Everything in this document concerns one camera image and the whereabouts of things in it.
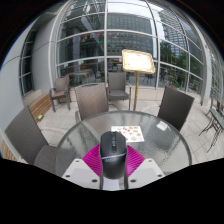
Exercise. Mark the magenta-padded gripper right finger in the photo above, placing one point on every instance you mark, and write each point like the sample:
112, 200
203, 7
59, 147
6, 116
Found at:
136, 160

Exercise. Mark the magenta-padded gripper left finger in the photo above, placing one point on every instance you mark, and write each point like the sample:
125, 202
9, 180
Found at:
90, 160

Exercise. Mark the black computer mouse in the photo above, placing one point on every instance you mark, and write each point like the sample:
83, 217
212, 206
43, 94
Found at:
113, 155

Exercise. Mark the printed picture menu card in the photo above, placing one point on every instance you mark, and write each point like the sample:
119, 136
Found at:
131, 134

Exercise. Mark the dark grey wicker chair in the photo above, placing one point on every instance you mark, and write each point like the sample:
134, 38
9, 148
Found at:
175, 106

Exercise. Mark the large grey wicker chair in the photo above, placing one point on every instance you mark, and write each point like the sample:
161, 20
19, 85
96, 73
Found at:
26, 136

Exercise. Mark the wooden slatted bench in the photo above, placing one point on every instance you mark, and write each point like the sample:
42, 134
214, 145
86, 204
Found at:
40, 106
7, 151

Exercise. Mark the dark metal folding furniture group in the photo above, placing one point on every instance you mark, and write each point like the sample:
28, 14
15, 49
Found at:
213, 121

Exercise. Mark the gold menu display stand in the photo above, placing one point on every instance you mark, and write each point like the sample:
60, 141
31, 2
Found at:
138, 60

